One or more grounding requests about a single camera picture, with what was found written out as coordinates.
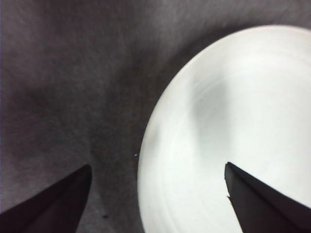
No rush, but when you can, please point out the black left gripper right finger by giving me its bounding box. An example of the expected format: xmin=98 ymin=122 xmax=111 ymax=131
xmin=224 ymin=162 xmax=311 ymax=233

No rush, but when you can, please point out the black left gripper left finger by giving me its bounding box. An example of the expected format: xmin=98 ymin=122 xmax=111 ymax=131
xmin=0 ymin=164 xmax=93 ymax=233

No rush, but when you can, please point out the white round plate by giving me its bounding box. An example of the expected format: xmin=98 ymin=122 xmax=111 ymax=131
xmin=137 ymin=24 xmax=311 ymax=233

